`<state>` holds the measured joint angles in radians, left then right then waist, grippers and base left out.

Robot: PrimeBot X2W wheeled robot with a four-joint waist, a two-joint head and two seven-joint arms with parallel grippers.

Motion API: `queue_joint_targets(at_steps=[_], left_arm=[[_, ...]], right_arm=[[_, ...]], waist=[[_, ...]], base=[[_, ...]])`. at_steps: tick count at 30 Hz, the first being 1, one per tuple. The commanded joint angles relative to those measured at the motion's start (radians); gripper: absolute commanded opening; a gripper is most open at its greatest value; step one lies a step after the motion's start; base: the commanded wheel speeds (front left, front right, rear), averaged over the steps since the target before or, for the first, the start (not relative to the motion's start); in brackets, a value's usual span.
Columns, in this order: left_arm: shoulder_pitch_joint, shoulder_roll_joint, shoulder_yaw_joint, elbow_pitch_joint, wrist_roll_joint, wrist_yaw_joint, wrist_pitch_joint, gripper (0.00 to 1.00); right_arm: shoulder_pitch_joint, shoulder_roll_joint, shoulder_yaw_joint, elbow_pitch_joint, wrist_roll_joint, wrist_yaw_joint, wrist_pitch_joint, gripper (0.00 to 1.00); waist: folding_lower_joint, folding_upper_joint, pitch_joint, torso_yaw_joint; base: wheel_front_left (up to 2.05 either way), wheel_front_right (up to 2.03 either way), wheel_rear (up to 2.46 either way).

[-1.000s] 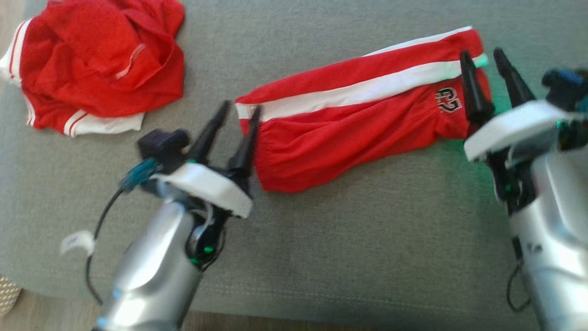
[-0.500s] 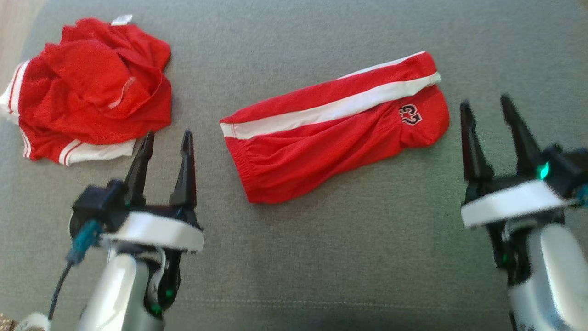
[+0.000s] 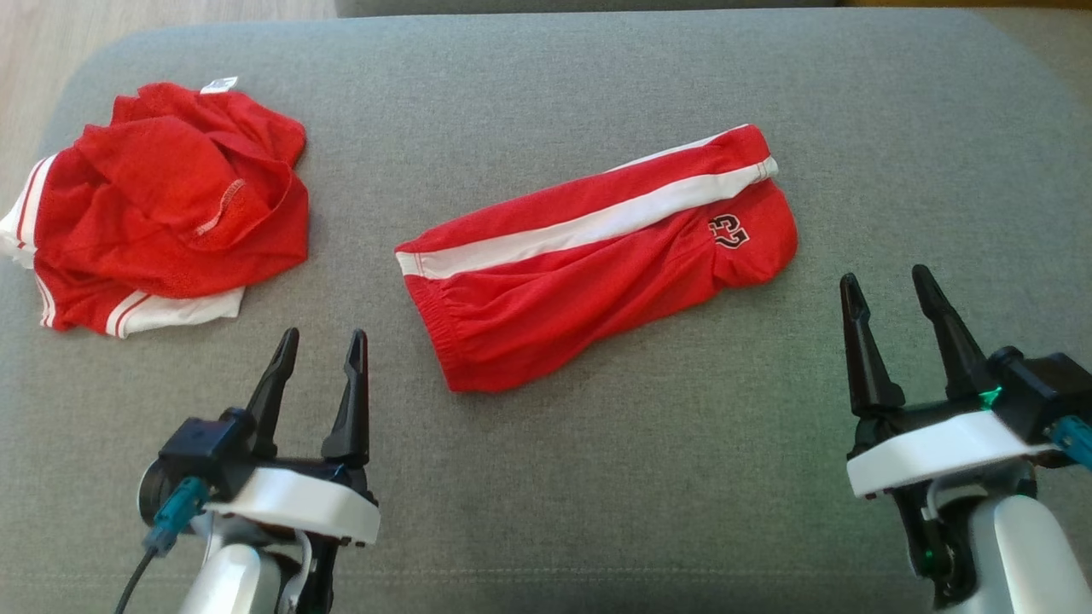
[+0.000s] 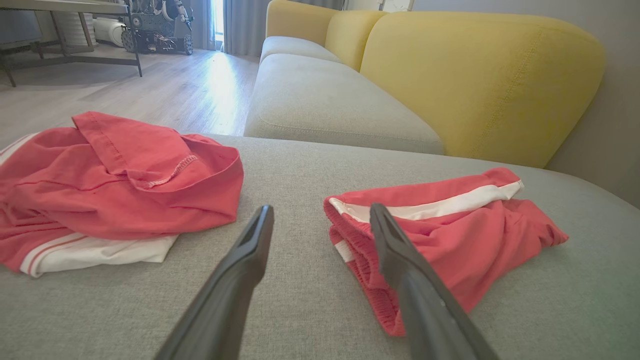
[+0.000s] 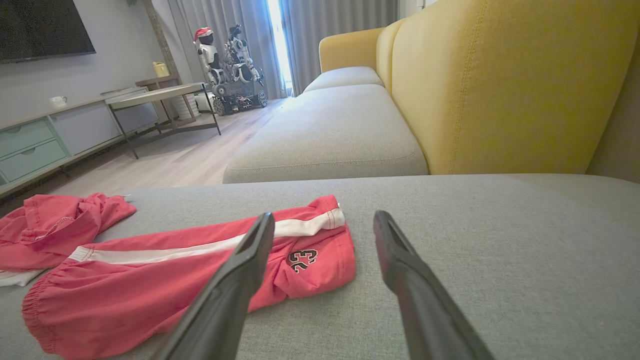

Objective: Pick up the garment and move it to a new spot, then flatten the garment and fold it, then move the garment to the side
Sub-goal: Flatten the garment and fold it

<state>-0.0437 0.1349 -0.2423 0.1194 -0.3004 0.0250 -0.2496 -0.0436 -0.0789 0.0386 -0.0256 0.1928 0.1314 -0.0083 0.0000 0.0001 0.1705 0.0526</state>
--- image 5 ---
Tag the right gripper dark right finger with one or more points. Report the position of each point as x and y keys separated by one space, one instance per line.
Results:
x=430 y=315

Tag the small wooden side table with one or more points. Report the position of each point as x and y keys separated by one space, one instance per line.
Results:
x=160 y=81

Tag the yellow sofa back cushion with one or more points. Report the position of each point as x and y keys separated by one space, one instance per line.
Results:
x=387 y=55
x=510 y=85

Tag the white ribbed basket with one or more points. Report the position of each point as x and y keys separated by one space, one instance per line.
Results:
x=187 y=106

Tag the grey table black metal legs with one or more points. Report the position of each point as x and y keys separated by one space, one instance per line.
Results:
x=155 y=95

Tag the wooden frame post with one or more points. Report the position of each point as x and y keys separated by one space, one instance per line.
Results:
x=159 y=35

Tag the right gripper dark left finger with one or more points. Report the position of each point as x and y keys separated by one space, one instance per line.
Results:
x=220 y=310

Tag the black flat screen television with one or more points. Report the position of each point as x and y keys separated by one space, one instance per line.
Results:
x=40 y=27

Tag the white robot with santa hat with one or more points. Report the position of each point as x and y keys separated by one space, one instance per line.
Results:
x=209 y=55

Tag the pale green TV cabinet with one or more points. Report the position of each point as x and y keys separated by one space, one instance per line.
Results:
x=35 y=145

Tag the yellow jug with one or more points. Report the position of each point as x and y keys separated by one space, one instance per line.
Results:
x=160 y=69

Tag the grey curtain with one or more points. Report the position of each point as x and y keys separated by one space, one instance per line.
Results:
x=235 y=20
x=340 y=20

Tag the yellow sofa armrest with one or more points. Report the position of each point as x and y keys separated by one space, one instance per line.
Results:
x=350 y=47

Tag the white cup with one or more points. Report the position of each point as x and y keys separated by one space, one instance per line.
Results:
x=58 y=101

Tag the grey-brown sofa back cushion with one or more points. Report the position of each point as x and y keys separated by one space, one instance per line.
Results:
x=617 y=135

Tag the red shorts with white stripe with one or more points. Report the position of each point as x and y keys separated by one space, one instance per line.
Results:
x=125 y=295

